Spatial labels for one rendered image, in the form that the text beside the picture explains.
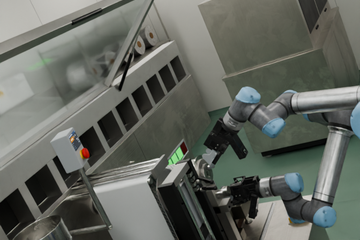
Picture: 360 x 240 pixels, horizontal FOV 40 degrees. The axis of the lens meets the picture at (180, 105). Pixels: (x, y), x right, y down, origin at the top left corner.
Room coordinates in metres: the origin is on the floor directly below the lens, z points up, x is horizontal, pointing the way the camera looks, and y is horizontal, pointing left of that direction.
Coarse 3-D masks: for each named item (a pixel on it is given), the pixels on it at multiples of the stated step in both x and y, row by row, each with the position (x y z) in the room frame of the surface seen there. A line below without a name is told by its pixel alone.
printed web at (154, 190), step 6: (192, 162) 1.75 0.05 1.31; (168, 168) 1.80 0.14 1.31; (156, 180) 1.51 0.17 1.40; (150, 186) 1.51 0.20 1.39; (156, 186) 1.49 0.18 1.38; (156, 192) 1.48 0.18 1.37; (156, 198) 1.48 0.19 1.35; (162, 210) 1.48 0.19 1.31; (168, 216) 1.65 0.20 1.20; (168, 222) 1.48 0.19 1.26; (174, 228) 1.66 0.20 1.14; (174, 234) 1.48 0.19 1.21
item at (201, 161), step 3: (201, 159) 1.77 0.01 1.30; (198, 162) 1.74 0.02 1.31; (201, 162) 1.76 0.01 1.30; (204, 162) 1.77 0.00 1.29; (198, 165) 1.73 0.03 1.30; (198, 168) 1.72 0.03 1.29; (198, 171) 1.71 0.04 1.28; (198, 174) 1.71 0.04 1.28; (204, 183) 1.72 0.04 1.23; (207, 183) 1.75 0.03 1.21
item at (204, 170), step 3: (201, 165) 1.75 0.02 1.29; (204, 165) 1.74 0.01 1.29; (207, 165) 1.76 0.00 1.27; (201, 168) 1.74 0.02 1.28; (204, 168) 1.73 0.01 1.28; (201, 171) 1.73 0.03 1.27; (204, 171) 1.72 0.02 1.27; (207, 171) 1.74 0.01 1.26; (210, 171) 1.76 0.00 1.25; (201, 174) 1.72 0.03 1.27; (204, 174) 1.72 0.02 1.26; (207, 174) 1.74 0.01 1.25; (210, 174) 1.76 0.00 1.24; (207, 177) 1.73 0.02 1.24; (210, 177) 1.74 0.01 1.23
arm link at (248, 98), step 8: (248, 88) 1.63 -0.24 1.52; (240, 96) 1.61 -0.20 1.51; (248, 96) 1.59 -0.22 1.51; (256, 96) 1.60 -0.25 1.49; (232, 104) 1.64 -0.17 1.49; (240, 104) 1.61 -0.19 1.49; (248, 104) 1.60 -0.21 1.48; (256, 104) 1.59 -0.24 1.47; (232, 112) 1.63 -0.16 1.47; (240, 112) 1.61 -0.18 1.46; (248, 112) 1.59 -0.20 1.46; (240, 120) 1.62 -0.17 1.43
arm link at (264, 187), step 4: (260, 180) 1.72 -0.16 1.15; (264, 180) 1.71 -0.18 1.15; (268, 180) 1.69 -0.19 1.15; (260, 184) 1.70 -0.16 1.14; (264, 184) 1.69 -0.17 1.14; (268, 184) 1.68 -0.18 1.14; (260, 188) 1.69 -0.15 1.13; (264, 188) 1.68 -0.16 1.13; (268, 188) 1.68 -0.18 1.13; (260, 192) 1.70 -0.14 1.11; (264, 192) 1.68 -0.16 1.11; (268, 192) 1.68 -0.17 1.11; (264, 196) 1.69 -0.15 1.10; (268, 196) 1.69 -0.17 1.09; (272, 196) 1.68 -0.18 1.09
